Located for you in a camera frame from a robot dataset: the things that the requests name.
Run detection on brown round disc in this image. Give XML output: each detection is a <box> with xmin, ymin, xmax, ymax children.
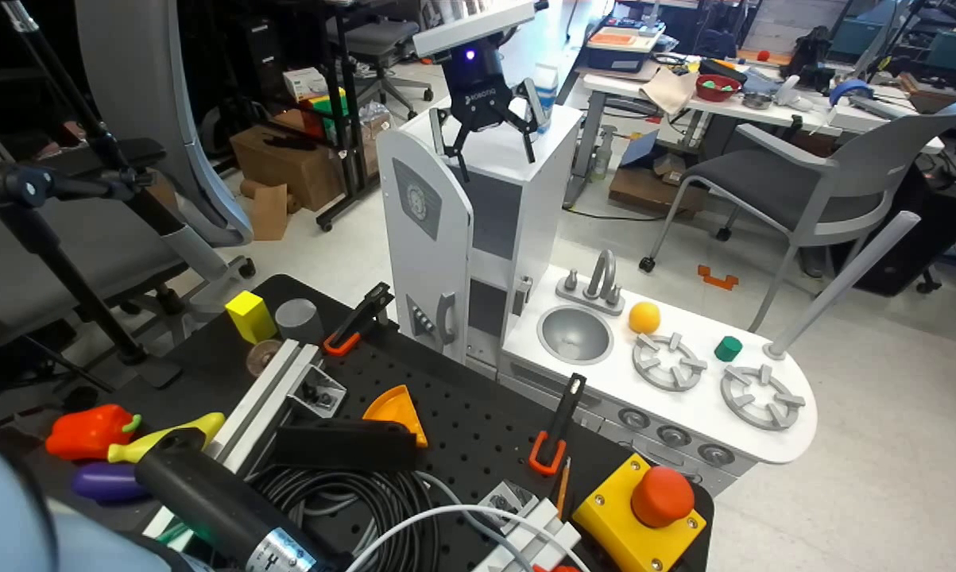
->
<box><xmin>245</xmin><ymin>338</ymin><xmax>284</xmax><ymax>378</ymax></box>

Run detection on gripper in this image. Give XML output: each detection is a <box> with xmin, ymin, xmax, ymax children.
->
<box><xmin>429</xmin><ymin>36</ymin><xmax>551</xmax><ymax>186</ymax></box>

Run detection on toy kitchen sink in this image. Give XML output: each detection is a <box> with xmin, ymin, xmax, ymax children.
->
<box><xmin>536</xmin><ymin>303</ymin><xmax>615</xmax><ymax>366</ymax></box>

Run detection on aluminium profile rail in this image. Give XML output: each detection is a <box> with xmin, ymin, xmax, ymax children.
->
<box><xmin>470</xmin><ymin>480</ymin><xmax>583</xmax><ymax>572</ymax></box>
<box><xmin>140</xmin><ymin>338</ymin><xmax>348</xmax><ymax>543</ymax></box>

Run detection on grey office chair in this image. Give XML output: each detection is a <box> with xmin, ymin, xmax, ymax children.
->
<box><xmin>327</xmin><ymin>19</ymin><xmax>435</xmax><ymax>122</ymax></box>
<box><xmin>0</xmin><ymin>0</ymin><xmax>257</xmax><ymax>360</ymax></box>

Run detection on grey cylinder block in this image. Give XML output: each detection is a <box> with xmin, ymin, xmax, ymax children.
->
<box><xmin>274</xmin><ymin>298</ymin><xmax>326</xmax><ymax>347</ymax></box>

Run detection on pencil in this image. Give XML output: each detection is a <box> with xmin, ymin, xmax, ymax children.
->
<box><xmin>555</xmin><ymin>456</ymin><xmax>573</xmax><ymax>518</ymax></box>

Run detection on grey toy burner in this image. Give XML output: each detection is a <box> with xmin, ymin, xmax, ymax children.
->
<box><xmin>631</xmin><ymin>331</ymin><xmax>710</xmax><ymax>394</ymax></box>
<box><xmin>719</xmin><ymin>363</ymin><xmax>807</xmax><ymax>433</ymax></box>

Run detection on yellow block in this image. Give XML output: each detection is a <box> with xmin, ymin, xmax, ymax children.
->
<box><xmin>224</xmin><ymin>290</ymin><xmax>278</xmax><ymax>346</ymax></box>

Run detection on orange bracket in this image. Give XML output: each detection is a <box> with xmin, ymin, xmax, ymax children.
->
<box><xmin>697</xmin><ymin>264</ymin><xmax>740</xmax><ymax>292</ymax></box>

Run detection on yellow emergency stop button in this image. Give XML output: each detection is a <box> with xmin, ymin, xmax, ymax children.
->
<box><xmin>571</xmin><ymin>454</ymin><xmax>708</xmax><ymax>572</ymax></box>

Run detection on red toy pepper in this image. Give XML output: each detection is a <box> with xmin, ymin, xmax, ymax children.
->
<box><xmin>45</xmin><ymin>403</ymin><xmax>143</xmax><ymax>462</ymax></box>

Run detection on red bowl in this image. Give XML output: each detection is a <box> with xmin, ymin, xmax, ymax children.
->
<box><xmin>695</xmin><ymin>73</ymin><xmax>743</xmax><ymax>103</ymax></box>

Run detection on orange ball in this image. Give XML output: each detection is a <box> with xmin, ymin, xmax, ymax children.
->
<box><xmin>628</xmin><ymin>301</ymin><xmax>662</xmax><ymax>336</ymax></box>

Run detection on black tripod stand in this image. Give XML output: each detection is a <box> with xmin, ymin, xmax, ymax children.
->
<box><xmin>0</xmin><ymin>0</ymin><xmax>257</xmax><ymax>395</ymax></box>

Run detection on yellow toy banana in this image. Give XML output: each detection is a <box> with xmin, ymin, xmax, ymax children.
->
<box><xmin>106</xmin><ymin>411</ymin><xmax>227</xmax><ymax>465</ymax></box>

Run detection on black backpack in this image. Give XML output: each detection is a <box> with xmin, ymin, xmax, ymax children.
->
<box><xmin>787</xmin><ymin>26</ymin><xmax>838</xmax><ymax>81</ymax></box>

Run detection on orange toy wedge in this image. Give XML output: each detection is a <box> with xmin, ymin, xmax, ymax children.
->
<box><xmin>362</xmin><ymin>384</ymin><xmax>430</xmax><ymax>449</ymax></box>

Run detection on flat cardboard box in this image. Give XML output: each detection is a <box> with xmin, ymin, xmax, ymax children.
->
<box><xmin>608</xmin><ymin>154</ymin><xmax>706</xmax><ymax>220</ymax></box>

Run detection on spray bottle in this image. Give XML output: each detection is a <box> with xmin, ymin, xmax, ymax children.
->
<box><xmin>590</xmin><ymin>125</ymin><xmax>616</xmax><ymax>180</ymax></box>

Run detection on purple toy eggplant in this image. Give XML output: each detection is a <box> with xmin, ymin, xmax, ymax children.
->
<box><xmin>70</xmin><ymin>462</ymin><xmax>152</xmax><ymax>505</ymax></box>

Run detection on brown paper bag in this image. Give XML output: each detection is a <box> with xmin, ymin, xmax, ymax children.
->
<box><xmin>640</xmin><ymin>67</ymin><xmax>700</xmax><ymax>117</ymax></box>

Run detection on white cable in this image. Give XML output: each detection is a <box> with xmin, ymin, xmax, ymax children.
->
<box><xmin>341</xmin><ymin>472</ymin><xmax>594</xmax><ymax>572</ymax></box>

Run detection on grey toy tap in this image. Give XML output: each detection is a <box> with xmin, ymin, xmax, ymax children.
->
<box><xmin>555</xmin><ymin>249</ymin><xmax>627</xmax><ymax>317</ymax></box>

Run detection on white toy kitchen door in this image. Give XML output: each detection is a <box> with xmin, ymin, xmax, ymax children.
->
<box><xmin>376</xmin><ymin>126</ymin><xmax>475</xmax><ymax>366</ymax></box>

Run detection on white toy kitchen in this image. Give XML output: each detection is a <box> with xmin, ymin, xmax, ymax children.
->
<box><xmin>376</xmin><ymin>99</ymin><xmax>922</xmax><ymax>498</ymax></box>

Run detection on black cable plug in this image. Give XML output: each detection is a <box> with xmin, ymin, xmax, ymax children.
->
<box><xmin>134</xmin><ymin>428</ymin><xmax>340</xmax><ymax>572</ymax></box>

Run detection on black oblong box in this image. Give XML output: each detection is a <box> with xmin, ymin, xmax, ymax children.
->
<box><xmin>269</xmin><ymin>419</ymin><xmax>420</xmax><ymax>475</ymax></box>

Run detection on clear plastic bottle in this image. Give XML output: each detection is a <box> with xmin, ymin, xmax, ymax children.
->
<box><xmin>534</xmin><ymin>63</ymin><xmax>560</xmax><ymax>135</ymax></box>

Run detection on grey toy kitchen rod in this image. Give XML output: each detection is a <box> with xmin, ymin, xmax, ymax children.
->
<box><xmin>763</xmin><ymin>210</ymin><xmax>923</xmax><ymax>361</ymax></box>

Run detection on coil of black cable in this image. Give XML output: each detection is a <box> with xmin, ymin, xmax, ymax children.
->
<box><xmin>242</xmin><ymin>464</ymin><xmax>448</xmax><ymax>572</ymax></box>

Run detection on black clamp orange tips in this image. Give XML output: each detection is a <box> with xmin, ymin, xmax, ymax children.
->
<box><xmin>527</xmin><ymin>373</ymin><xmax>588</xmax><ymax>478</ymax></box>
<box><xmin>322</xmin><ymin>281</ymin><xmax>397</xmax><ymax>358</ymax></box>

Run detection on grey panel cabinet door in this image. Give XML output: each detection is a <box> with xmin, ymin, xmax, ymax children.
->
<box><xmin>466</xmin><ymin>270</ymin><xmax>518</xmax><ymax>360</ymax></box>
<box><xmin>468</xmin><ymin>170</ymin><xmax>524</xmax><ymax>265</ymax></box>

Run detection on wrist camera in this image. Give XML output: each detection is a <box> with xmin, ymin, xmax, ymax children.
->
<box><xmin>412</xmin><ymin>0</ymin><xmax>537</xmax><ymax>58</ymax></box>

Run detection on black desk frame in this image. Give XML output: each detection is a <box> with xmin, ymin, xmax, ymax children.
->
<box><xmin>315</xmin><ymin>0</ymin><xmax>385</xmax><ymax>233</ymax></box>

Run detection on grey chair with castors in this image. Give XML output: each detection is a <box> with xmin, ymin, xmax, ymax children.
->
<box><xmin>639</xmin><ymin>91</ymin><xmax>956</xmax><ymax>334</ymax></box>

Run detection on stack of cardboard boxes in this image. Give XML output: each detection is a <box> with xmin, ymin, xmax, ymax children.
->
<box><xmin>229</xmin><ymin>107</ymin><xmax>393</xmax><ymax>242</ymax></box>

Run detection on white table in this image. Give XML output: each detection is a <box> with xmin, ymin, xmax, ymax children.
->
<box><xmin>563</xmin><ymin>67</ymin><xmax>949</xmax><ymax>211</ymax></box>

